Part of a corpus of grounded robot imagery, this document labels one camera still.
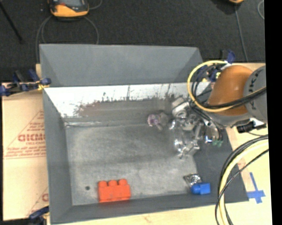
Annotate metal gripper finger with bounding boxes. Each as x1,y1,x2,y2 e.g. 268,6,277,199
174,136,201,160
168,96,198,132

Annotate brown cardboard board, red print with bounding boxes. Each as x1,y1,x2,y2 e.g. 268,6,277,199
0,88,51,222

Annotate small silver metal piece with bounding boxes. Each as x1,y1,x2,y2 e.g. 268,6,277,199
183,173,202,188

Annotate black cylinder on white bracket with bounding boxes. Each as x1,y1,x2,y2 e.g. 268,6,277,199
235,120,267,134

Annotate small purple and grey toy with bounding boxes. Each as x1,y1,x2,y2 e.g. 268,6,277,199
147,112,170,131

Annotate orange toy brick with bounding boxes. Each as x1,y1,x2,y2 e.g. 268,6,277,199
97,178,132,203

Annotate blue toy brick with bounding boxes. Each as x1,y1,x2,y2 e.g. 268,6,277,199
190,182,212,196

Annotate grey metal bin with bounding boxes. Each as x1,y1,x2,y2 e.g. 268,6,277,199
38,36,250,224

